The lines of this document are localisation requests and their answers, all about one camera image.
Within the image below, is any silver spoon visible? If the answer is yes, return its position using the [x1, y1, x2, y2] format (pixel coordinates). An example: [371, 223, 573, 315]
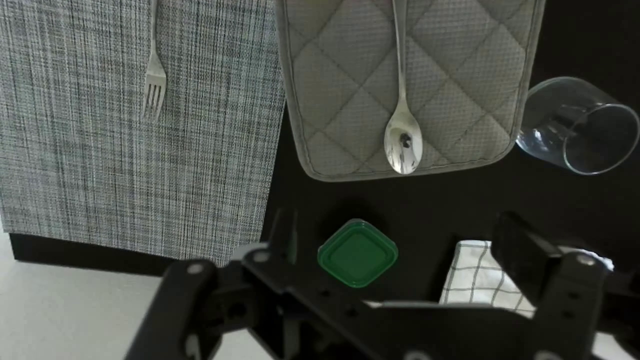
[379, 0, 426, 178]

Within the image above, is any clear stemless glass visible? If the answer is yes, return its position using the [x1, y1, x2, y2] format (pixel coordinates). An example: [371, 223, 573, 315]
[513, 74, 640, 178]

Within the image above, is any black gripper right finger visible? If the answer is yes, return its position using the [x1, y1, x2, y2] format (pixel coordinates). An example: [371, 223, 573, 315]
[490, 211, 608, 360]

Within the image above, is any silver fork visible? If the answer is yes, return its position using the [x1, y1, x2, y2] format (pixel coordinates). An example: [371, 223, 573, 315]
[139, 0, 169, 124]

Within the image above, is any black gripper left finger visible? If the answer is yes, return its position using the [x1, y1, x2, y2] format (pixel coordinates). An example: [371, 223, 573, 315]
[122, 206, 378, 360]

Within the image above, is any grey quilted pot holder mat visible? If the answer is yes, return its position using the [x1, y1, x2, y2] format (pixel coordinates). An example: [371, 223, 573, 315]
[273, 0, 547, 184]

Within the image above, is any grey woven placemat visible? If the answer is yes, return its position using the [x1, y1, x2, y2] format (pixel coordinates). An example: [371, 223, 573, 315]
[0, 0, 289, 263]

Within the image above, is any white checkered cloth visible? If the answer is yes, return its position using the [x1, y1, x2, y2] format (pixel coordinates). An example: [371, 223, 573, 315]
[435, 239, 615, 321]

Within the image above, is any green square lid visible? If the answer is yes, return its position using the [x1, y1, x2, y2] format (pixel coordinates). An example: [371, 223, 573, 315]
[313, 217, 401, 292]

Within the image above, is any black table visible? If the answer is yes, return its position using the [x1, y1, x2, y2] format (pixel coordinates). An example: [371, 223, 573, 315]
[8, 0, 640, 316]

